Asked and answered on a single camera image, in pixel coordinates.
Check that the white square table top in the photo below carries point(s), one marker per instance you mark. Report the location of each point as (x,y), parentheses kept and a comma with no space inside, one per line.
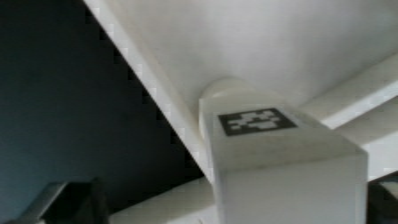
(310,48)

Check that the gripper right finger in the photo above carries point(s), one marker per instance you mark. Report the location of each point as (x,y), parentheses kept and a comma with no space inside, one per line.
(383,200)

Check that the white U-shaped fence wall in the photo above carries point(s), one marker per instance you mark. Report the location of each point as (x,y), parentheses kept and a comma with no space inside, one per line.
(184,206)

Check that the white table leg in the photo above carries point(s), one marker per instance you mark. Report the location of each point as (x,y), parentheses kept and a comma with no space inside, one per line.
(291,169)

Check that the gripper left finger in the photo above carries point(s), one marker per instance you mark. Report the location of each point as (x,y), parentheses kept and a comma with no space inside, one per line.
(33,216)

